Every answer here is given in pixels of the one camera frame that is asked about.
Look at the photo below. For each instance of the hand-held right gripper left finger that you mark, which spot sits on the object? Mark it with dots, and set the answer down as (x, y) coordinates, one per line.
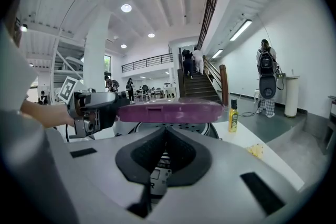
(105, 178)

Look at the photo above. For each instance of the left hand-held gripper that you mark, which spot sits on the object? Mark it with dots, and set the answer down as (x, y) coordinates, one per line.
(81, 118)

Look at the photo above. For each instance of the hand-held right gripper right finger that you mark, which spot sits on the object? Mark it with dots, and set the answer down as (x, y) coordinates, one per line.
(225, 178)

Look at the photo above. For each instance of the maroon rice cooker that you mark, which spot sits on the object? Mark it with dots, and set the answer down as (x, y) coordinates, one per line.
(170, 111)

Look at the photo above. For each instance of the person's left forearm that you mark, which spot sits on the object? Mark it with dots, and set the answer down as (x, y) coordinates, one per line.
(44, 114)

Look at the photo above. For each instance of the clear box of yellow food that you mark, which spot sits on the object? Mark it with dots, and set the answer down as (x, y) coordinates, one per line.
(255, 151)

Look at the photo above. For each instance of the white square table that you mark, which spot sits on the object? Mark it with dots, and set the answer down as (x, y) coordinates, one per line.
(249, 136)

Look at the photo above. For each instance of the yellow bottle with black cap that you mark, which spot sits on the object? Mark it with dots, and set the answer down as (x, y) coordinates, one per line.
(233, 118)

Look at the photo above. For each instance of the black mezzanine railing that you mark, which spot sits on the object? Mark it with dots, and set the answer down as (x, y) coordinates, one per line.
(210, 13)
(147, 63)

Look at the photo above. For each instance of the brown wooden staircase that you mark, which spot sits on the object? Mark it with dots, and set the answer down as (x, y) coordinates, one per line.
(199, 86)

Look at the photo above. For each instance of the black round case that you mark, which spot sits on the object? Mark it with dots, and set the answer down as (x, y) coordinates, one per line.
(267, 86)

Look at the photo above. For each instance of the ceiling tube light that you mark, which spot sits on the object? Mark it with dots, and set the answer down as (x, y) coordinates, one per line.
(240, 30)
(217, 53)

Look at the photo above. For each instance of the black backpack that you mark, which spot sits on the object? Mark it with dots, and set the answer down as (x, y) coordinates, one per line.
(265, 60)

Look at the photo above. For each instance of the wooden newel post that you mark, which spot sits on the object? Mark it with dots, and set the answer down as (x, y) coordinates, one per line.
(224, 86)

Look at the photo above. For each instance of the white cylindrical pedestal table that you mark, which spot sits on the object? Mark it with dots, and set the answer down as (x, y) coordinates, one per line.
(291, 97)

